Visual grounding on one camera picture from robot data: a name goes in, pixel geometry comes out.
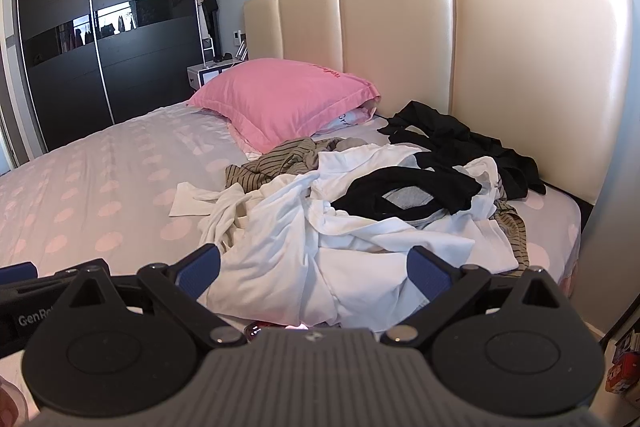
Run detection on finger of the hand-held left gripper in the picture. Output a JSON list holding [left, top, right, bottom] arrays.
[[0, 263, 38, 285]]

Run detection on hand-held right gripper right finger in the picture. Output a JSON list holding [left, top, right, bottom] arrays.
[[380, 246, 563, 349]]

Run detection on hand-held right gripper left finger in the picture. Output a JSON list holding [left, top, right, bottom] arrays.
[[65, 244, 238, 350]]

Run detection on white T-shirt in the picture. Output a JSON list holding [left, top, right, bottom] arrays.
[[169, 181, 521, 328]]

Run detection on black and grey garment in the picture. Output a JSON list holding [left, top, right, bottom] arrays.
[[330, 166, 483, 223]]

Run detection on bed with polka dot sheet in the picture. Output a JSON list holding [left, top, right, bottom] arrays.
[[0, 99, 583, 343]]

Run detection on white printed pillow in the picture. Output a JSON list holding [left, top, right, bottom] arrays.
[[327, 104, 378, 130]]

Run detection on pink pillow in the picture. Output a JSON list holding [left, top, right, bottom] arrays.
[[186, 58, 382, 155]]

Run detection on white bedside table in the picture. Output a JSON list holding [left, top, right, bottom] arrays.
[[186, 59, 248, 100]]

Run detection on colourful boxes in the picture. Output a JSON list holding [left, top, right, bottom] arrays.
[[605, 332, 640, 398]]

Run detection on cream padded headboard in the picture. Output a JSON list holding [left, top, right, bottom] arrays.
[[242, 0, 633, 208]]

